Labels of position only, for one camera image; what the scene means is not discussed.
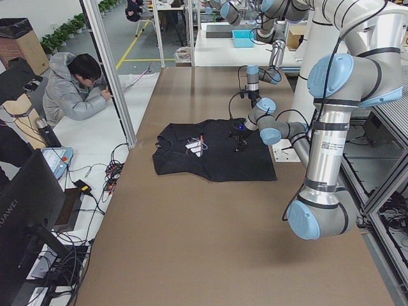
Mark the aluminium frame post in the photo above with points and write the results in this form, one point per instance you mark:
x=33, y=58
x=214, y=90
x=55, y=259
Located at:
x=99, y=38

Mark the black printed t-shirt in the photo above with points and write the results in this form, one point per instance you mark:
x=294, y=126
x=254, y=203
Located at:
x=208, y=149

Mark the black Huawei monitor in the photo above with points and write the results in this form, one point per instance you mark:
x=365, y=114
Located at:
x=30, y=206

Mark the person in grey jacket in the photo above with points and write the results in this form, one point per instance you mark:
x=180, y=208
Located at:
x=76, y=88

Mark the cardboard box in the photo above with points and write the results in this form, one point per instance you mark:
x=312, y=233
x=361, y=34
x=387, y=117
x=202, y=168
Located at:
x=18, y=39

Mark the teach pendant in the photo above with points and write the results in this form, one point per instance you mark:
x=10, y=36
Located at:
x=58, y=159

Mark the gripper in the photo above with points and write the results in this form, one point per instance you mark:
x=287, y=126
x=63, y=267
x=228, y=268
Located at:
x=254, y=101
x=240, y=133

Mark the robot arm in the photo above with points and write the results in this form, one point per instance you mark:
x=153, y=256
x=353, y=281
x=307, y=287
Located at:
x=271, y=31
x=368, y=74

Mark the blue plastic tray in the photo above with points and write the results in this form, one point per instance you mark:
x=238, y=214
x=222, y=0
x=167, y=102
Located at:
x=245, y=38

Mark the white mounting column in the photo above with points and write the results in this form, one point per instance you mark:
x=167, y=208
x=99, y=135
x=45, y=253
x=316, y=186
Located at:
x=306, y=79

